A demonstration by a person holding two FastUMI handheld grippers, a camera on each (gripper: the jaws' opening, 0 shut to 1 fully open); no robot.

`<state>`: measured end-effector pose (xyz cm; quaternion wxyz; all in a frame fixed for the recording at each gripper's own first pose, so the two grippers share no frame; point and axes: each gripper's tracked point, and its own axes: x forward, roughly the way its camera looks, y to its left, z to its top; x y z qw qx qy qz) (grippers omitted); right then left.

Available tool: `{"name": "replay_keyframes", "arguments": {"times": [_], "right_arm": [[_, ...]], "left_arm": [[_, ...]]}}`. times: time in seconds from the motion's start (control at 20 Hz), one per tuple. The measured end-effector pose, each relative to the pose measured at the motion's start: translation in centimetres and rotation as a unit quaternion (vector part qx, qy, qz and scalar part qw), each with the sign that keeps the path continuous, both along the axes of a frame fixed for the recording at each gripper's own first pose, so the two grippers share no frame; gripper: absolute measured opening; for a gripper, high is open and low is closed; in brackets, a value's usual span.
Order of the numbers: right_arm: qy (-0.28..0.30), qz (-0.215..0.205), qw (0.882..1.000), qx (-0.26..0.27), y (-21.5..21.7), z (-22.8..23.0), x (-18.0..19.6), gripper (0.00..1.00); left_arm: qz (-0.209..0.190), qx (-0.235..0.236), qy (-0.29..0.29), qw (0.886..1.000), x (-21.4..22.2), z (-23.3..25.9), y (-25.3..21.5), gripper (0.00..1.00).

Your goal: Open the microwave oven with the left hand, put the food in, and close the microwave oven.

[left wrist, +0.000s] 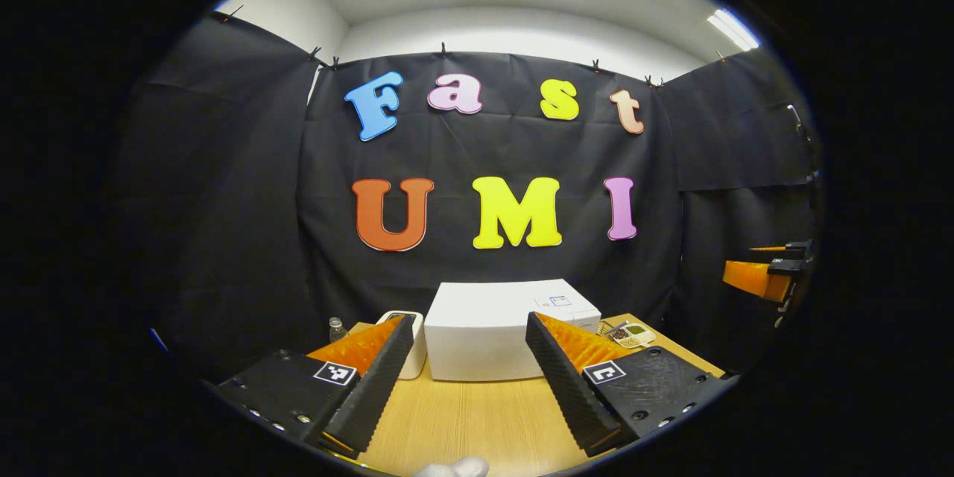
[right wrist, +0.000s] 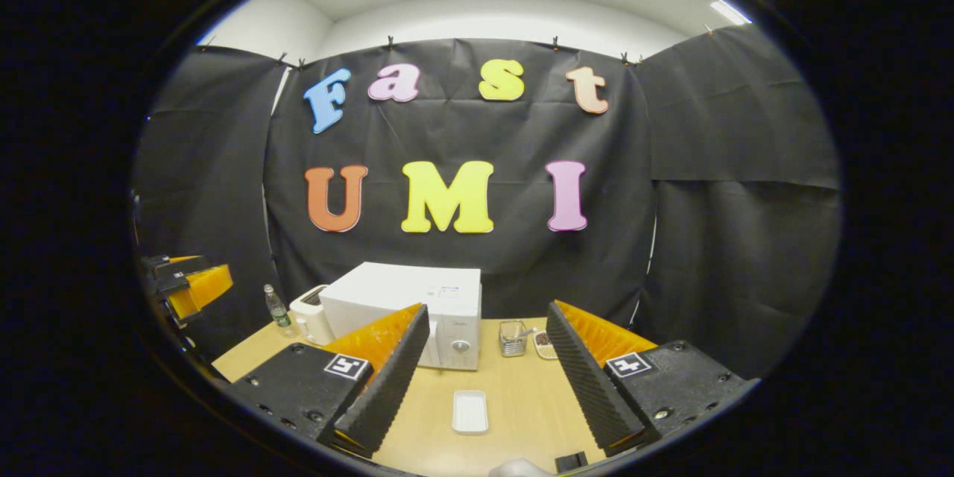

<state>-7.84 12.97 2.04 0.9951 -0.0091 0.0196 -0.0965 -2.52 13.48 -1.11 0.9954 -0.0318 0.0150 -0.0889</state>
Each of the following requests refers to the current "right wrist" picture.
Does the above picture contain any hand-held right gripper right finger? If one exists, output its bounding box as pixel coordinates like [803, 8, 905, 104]
[546, 300, 761, 458]

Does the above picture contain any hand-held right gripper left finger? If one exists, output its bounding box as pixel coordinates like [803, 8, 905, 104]
[224, 303, 432, 459]

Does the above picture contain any white microwave oven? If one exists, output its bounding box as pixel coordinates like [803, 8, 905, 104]
[319, 262, 483, 372]

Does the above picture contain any white rectangular tray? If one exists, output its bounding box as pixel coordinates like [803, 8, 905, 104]
[452, 390, 490, 435]

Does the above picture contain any clear water bottle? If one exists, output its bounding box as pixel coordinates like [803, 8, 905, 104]
[263, 284, 294, 337]

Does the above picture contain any white toaster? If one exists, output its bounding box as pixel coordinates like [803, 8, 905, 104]
[289, 285, 336, 346]

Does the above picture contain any ceiling light panel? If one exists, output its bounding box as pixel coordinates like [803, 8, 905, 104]
[708, 0, 753, 26]

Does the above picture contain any metal wire basket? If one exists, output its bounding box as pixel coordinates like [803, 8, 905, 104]
[499, 320, 531, 357]

